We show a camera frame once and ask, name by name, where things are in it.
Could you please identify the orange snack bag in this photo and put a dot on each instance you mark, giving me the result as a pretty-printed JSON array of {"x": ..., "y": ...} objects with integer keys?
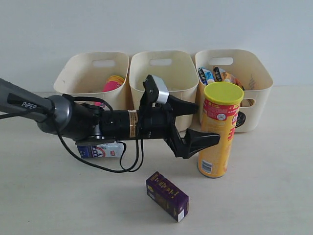
[{"x": 222, "y": 75}]

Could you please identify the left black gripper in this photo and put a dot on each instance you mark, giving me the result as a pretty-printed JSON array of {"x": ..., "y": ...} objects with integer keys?
[{"x": 160, "y": 124}]

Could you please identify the right cream plastic bin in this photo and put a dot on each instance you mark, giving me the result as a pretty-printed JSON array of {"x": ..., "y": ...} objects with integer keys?
[{"x": 250, "y": 72}]

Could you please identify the purple small box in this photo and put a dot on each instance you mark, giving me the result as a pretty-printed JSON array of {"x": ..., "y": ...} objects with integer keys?
[{"x": 168, "y": 196}]

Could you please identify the left cream plastic bin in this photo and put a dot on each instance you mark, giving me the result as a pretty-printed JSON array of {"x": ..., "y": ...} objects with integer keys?
[{"x": 86, "y": 74}]

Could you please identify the blue snack bag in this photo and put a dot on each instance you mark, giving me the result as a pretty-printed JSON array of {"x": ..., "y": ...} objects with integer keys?
[{"x": 205, "y": 75}]

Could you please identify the cream plastic bin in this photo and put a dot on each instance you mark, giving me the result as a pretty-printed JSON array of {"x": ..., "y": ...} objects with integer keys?
[
  {"x": 250, "y": 72},
  {"x": 174, "y": 67},
  {"x": 86, "y": 74}
]

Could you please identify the middle cream plastic bin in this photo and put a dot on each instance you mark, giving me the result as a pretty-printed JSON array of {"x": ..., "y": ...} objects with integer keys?
[{"x": 174, "y": 67}]

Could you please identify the pink chips can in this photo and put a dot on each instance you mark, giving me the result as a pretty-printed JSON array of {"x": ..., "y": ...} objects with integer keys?
[{"x": 112, "y": 84}]

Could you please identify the yellow chips can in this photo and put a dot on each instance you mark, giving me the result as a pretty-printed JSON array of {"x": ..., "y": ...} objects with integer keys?
[{"x": 219, "y": 115}]

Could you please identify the blue white milk carton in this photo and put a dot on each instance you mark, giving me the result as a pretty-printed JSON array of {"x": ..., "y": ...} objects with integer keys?
[{"x": 106, "y": 150}]

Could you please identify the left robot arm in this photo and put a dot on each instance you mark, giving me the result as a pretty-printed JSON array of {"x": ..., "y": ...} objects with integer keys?
[{"x": 81, "y": 118}]

